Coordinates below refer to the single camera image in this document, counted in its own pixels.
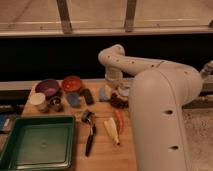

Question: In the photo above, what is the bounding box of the blue plastic cup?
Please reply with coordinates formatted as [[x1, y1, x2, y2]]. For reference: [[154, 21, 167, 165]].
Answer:
[[66, 92, 80, 107]]

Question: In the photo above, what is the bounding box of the black handled peeler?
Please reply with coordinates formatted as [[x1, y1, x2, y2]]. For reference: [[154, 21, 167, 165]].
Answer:
[[81, 110, 96, 157]]

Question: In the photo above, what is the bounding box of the small metal cup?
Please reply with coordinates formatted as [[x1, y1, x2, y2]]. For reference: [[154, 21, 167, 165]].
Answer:
[[50, 96, 63, 112]]

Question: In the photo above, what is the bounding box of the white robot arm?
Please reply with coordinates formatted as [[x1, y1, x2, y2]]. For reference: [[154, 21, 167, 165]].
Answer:
[[98, 44, 203, 171]]

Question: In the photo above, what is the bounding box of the white paper cup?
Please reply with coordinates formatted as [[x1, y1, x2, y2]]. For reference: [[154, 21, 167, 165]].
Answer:
[[29, 93, 48, 112]]

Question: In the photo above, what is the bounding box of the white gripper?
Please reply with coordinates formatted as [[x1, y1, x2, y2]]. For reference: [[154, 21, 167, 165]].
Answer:
[[104, 68, 123, 97]]

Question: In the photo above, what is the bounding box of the pale corn cob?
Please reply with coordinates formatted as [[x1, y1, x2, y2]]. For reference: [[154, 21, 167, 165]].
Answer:
[[104, 118, 120, 145]]

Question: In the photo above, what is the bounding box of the wooden cutting board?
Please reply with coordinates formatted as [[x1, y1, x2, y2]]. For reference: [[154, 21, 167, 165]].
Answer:
[[21, 79, 138, 171]]

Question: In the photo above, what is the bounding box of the green plastic tray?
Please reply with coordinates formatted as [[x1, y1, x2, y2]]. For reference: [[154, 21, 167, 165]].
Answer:
[[0, 116, 75, 171]]

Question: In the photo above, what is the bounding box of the purple bowl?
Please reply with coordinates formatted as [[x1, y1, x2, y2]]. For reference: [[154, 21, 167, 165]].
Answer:
[[35, 79, 60, 97]]

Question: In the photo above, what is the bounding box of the orange bowl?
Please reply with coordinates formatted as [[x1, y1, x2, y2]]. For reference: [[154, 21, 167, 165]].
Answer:
[[61, 76, 82, 92]]

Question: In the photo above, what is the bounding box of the dark red grape bunch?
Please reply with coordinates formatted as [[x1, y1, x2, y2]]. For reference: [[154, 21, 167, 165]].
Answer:
[[109, 93, 128, 109]]

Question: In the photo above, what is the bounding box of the blue sponge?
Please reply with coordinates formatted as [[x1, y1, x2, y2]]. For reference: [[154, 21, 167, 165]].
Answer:
[[99, 88, 109, 102]]

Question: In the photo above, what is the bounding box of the dark rectangular block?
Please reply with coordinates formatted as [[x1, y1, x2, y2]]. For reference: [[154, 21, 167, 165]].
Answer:
[[83, 89, 94, 105]]

